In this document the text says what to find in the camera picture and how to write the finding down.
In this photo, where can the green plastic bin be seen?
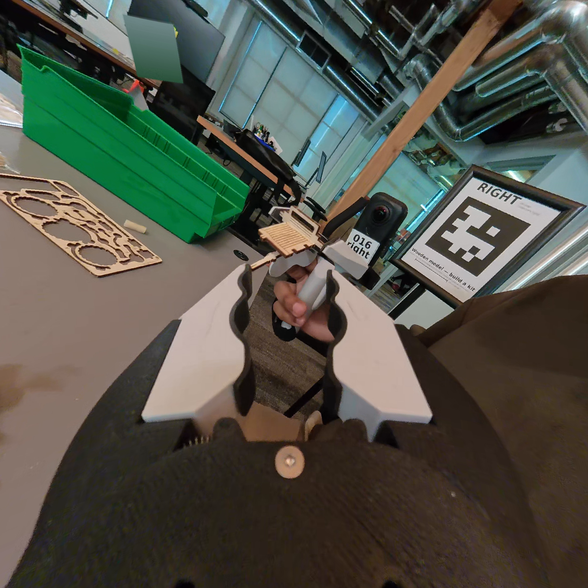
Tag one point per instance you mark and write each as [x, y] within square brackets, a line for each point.
[115, 151]

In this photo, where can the wooden model assembly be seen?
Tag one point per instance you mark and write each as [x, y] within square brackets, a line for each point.
[287, 236]

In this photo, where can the grey desk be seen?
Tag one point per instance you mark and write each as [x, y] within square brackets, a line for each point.
[115, 321]

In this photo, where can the small white block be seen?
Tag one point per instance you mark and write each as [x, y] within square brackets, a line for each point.
[135, 226]

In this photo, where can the person's brown clothing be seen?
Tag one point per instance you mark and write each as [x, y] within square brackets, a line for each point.
[505, 390]

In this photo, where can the black office chair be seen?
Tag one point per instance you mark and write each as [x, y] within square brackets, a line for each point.
[344, 213]

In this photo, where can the wooden beam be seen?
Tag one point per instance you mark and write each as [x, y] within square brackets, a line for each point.
[436, 92]

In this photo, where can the background wooden desk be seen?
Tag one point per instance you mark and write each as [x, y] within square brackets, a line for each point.
[225, 138]

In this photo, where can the large black monitor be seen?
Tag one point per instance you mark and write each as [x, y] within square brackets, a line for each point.
[202, 36]

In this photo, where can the person's right hand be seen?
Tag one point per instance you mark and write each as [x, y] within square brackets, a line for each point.
[289, 298]

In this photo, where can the small wooden key piece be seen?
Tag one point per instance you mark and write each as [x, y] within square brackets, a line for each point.
[262, 263]

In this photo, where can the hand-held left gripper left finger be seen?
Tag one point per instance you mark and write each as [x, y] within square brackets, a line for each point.
[197, 358]

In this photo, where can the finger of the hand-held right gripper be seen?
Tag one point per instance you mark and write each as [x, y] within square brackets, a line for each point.
[280, 212]
[347, 258]

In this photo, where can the wooden sheet with round cutouts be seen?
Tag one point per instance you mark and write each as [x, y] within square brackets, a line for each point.
[154, 262]

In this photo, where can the framed marker sign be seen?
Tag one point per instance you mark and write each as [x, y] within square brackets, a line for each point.
[482, 229]

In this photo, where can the black bag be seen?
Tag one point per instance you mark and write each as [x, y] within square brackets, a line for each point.
[266, 151]

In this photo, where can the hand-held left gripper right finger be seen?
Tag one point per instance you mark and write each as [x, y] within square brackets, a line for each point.
[381, 363]

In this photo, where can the small black computer monitor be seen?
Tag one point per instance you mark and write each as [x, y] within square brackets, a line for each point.
[320, 167]
[302, 154]

